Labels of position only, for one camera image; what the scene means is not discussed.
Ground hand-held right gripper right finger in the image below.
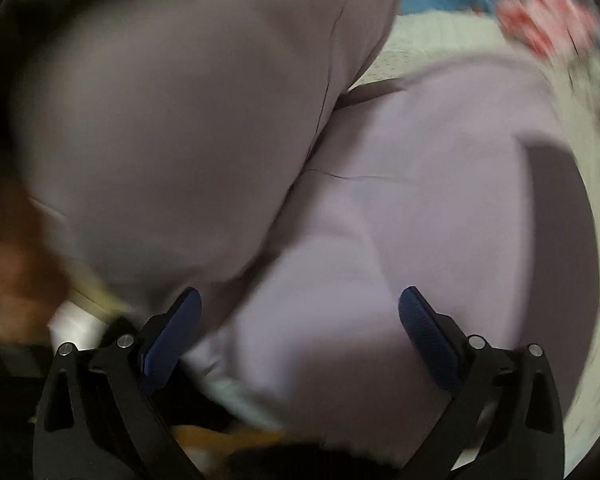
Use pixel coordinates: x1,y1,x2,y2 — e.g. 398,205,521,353
398,286,567,480

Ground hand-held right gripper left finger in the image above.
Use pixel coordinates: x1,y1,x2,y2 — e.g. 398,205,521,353
32,287,202,480

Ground plaid fleece blanket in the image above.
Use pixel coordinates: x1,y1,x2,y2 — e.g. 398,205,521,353
0,175,73,348

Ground white striped bed sheet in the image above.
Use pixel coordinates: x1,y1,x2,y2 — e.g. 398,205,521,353
350,10,600,476

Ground lilac pants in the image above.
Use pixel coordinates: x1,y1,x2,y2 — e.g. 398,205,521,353
10,0,600,466

